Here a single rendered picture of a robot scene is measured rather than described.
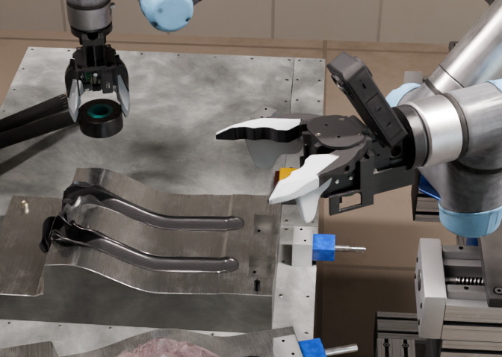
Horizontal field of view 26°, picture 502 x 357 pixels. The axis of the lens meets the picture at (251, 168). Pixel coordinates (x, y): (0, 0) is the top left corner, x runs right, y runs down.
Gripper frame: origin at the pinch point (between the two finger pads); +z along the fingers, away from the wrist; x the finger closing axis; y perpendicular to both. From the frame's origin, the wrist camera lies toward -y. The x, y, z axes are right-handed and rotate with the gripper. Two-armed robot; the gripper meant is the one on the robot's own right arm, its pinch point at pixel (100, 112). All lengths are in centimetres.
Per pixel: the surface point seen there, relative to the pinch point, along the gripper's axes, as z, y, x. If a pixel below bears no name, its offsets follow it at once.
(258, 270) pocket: 13.9, 32.2, 23.5
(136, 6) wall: 88, -199, 19
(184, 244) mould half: 11.8, 25.7, 11.9
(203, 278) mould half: 11.5, 34.8, 13.8
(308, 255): 17.4, 26.1, 33.7
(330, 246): 16.1, 25.8, 37.9
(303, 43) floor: 100, -180, 80
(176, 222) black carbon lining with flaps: 12.3, 18.8, 11.2
